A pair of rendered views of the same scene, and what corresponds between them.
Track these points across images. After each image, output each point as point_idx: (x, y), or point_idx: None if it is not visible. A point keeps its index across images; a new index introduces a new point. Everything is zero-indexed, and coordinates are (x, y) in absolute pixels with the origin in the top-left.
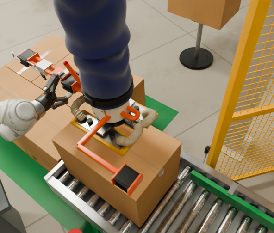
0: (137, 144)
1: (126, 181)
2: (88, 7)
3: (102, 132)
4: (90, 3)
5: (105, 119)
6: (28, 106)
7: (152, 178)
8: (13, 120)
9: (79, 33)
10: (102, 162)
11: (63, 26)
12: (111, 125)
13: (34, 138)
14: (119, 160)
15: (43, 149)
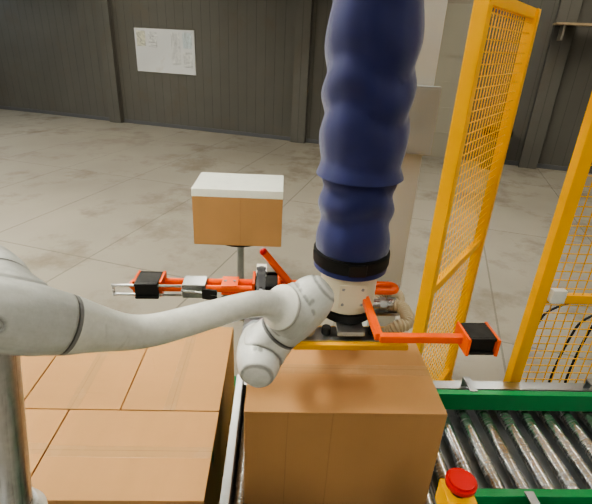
0: (369, 358)
1: (486, 335)
2: (406, 111)
3: (361, 330)
4: (409, 105)
5: (370, 301)
6: (323, 279)
7: (432, 382)
8: (318, 305)
9: (389, 147)
10: (434, 335)
11: (365, 144)
12: (365, 316)
13: (117, 494)
14: (373, 385)
15: (156, 499)
